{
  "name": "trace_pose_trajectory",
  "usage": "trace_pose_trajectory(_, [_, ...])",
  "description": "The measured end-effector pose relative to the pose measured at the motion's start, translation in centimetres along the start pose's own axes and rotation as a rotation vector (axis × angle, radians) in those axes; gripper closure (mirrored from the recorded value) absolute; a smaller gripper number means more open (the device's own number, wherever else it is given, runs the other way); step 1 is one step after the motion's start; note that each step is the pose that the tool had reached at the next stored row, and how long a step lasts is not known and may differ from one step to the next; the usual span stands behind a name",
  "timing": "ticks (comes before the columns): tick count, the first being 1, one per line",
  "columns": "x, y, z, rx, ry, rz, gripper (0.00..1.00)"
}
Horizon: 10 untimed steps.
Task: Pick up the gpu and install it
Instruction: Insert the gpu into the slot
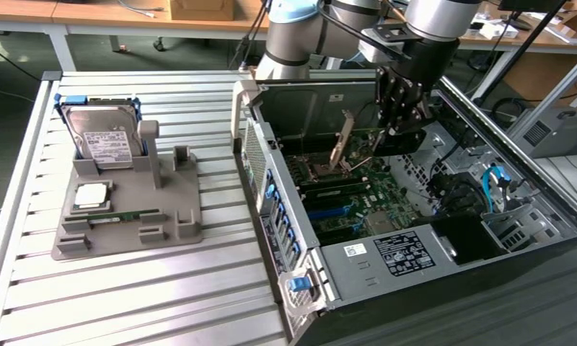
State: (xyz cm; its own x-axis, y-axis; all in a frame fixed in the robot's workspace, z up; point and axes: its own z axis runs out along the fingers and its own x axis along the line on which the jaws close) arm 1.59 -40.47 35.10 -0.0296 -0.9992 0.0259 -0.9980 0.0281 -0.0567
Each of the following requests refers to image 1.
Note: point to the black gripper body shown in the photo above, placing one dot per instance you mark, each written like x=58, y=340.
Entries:
x=431, y=61

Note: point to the black graphics card metal bracket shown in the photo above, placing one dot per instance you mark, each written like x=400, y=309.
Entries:
x=399, y=144

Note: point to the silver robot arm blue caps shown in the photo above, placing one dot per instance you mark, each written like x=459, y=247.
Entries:
x=308, y=36

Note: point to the metal drive cage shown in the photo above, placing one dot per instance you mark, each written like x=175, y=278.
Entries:
x=443, y=140

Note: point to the white small box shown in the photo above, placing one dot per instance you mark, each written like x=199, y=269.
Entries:
x=500, y=32

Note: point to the metal socket cover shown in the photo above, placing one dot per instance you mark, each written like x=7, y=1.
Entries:
x=363, y=161

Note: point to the black tripod pole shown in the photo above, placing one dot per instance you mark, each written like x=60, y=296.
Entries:
x=520, y=50

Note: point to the black monitor with stand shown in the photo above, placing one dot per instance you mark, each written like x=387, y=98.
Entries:
x=519, y=23

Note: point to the green motherboard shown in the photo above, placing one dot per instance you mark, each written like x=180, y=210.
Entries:
x=390, y=194

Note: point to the CPU socket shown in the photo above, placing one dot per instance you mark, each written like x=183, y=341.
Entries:
x=320, y=169

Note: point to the black RAM stick in slot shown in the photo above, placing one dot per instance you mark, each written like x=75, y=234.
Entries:
x=336, y=191

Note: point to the open grey PC case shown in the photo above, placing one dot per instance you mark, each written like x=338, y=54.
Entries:
x=258, y=144

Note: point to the grey chipset heatsink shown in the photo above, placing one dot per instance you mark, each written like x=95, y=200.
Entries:
x=383, y=222

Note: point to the metal disk bay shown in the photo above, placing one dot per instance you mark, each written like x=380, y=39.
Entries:
x=524, y=230

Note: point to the grey power supply unit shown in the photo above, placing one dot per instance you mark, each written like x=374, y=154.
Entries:
x=366, y=259

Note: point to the brown cardboard box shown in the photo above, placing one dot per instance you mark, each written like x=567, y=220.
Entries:
x=198, y=9

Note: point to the black caster wheel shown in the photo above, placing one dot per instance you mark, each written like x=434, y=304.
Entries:
x=160, y=45

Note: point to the blue case latch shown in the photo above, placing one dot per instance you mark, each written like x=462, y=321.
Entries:
x=298, y=284

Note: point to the hard disk in blue caddy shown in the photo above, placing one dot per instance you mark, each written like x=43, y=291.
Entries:
x=100, y=126

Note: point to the grey parts rack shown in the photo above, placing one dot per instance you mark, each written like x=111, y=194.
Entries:
x=130, y=196

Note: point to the green RAM stick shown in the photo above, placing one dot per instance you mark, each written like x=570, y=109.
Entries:
x=120, y=216

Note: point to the silver CPU chip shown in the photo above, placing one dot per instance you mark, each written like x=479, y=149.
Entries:
x=91, y=196

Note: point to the wooden desk white legs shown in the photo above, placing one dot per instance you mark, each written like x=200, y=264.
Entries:
x=28, y=14

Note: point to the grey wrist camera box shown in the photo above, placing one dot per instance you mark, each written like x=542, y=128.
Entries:
x=390, y=34

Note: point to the aluminium profile frame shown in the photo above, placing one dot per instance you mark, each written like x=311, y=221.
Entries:
x=566, y=84

